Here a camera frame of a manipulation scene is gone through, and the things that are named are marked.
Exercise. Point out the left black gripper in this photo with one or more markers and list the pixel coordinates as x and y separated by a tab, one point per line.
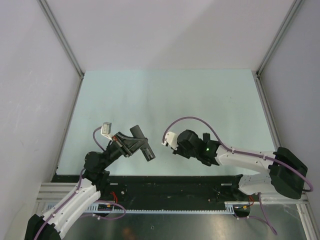
123	148

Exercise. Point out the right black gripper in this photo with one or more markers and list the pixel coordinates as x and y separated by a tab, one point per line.
178	151

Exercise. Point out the black remote control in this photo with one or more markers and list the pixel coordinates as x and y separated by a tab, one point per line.
145	148

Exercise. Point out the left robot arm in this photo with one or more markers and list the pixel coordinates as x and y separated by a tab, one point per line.
93	183

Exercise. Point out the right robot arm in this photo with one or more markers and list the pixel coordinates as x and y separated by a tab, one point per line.
277	171

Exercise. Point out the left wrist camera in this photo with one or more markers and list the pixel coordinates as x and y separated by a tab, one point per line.
105	130

